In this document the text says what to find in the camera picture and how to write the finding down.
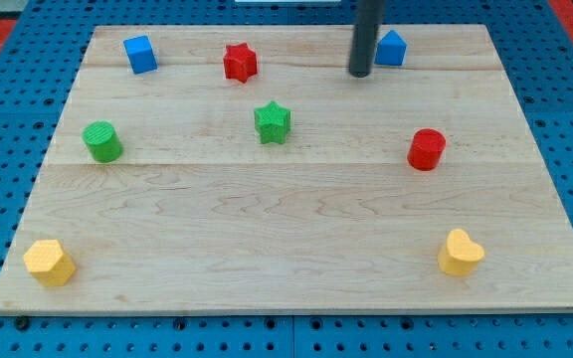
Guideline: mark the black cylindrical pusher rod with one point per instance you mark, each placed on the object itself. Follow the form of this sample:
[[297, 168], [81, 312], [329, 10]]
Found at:
[[369, 16]]

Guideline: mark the red star block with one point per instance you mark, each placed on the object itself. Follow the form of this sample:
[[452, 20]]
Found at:
[[240, 62]]

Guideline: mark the green star block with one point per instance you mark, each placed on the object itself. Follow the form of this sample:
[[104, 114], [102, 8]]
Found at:
[[272, 123]]

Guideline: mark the blue cube block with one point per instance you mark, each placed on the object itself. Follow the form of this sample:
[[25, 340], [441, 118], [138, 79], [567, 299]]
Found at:
[[140, 54]]

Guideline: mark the blue triangular prism block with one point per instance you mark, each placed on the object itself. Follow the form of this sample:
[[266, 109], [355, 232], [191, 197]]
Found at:
[[391, 50]]

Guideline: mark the red cylinder block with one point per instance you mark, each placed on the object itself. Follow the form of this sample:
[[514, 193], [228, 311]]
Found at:
[[426, 149]]

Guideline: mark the wooden board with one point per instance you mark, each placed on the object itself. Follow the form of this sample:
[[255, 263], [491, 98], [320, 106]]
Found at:
[[198, 217]]

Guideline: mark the yellow heart block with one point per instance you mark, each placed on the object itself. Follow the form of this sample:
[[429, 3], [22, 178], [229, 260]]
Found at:
[[459, 255]]

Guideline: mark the green cylinder block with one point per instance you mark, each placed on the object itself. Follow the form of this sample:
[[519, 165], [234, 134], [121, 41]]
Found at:
[[102, 141]]

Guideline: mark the yellow hexagon block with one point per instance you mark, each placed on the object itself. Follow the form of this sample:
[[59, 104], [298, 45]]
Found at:
[[48, 263]]

